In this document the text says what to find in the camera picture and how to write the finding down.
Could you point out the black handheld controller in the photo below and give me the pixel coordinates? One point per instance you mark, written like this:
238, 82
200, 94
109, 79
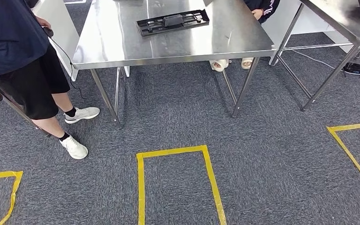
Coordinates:
48, 32

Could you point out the black plastic plate bracket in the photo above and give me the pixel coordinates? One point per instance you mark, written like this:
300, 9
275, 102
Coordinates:
173, 21

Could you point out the stainless steel workbench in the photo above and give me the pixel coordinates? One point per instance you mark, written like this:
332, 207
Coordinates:
111, 37

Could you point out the person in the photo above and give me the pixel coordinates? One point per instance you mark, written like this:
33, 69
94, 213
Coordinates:
9, 37
265, 7

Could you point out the white cabinet panel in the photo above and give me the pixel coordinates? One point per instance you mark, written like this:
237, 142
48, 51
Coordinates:
62, 34

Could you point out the white table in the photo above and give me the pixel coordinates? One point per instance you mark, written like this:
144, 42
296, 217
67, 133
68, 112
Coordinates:
279, 21

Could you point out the small dark bent piece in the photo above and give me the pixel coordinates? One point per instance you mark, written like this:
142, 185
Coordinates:
228, 35

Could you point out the torn yellow floor tape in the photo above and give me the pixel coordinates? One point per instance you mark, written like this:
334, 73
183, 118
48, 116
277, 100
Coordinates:
0, 174

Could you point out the black floor device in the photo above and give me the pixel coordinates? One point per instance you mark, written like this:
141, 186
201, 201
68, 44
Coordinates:
355, 68

